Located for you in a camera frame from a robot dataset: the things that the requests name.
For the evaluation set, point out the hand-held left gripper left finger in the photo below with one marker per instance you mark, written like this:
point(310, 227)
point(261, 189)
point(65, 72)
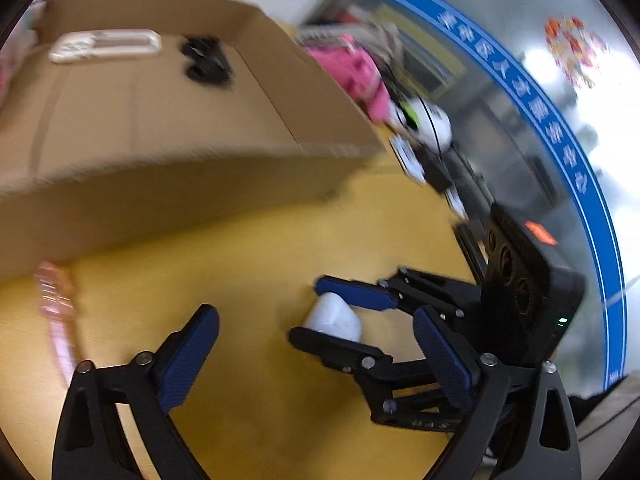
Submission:
point(187, 355)

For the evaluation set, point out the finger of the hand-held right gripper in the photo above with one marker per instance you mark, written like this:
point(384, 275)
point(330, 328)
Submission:
point(340, 347)
point(360, 295)

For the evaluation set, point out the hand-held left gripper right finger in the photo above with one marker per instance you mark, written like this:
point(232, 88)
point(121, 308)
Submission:
point(445, 355)

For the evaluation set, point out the white rounded plastic case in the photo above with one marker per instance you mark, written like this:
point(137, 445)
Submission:
point(332, 317)

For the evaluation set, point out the brown cardboard box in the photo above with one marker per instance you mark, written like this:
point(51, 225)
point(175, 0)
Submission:
point(150, 125)

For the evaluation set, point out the white power strip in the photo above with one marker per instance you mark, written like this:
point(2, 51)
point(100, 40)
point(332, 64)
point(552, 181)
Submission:
point(456, 204)
point(407, 157)

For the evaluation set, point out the dark cloth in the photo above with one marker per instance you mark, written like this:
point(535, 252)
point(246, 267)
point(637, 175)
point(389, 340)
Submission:
point(600, 405)

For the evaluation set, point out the pink transparent plastic item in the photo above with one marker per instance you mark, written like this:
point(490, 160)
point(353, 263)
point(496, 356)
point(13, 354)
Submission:
point(57, 320)

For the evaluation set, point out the blue banner stripe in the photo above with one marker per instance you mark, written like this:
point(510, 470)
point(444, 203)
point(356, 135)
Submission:
point(550, 130)

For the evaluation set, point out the panda plush toy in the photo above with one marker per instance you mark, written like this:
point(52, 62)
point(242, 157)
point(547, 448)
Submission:
point(430, 125)

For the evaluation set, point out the red festive window sticker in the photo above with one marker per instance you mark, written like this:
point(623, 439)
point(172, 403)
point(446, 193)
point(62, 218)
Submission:
point(575, 50)

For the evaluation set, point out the folded grey and black clothing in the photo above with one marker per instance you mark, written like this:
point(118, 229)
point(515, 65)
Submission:
point(350, 35)

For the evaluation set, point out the small black object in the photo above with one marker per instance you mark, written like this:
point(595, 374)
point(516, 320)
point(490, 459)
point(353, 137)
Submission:
point(205, 60)

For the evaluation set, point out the clear white plastic package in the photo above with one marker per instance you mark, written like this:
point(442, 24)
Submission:
point(75, 47)

